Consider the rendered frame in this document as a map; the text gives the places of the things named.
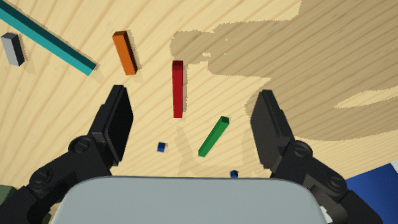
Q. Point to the orange rod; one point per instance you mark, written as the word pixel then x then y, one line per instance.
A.
pixel 125 52

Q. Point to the red rod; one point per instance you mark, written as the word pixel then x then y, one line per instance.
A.
pixel 177 81

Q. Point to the turquoise rod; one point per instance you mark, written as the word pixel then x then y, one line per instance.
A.
pixel 41 36

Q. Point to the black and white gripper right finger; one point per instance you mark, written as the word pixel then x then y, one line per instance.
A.
pixel 276 145

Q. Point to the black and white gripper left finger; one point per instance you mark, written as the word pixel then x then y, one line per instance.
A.
pixel 88 156

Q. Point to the green rod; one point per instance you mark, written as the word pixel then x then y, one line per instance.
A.
pixel 214 135

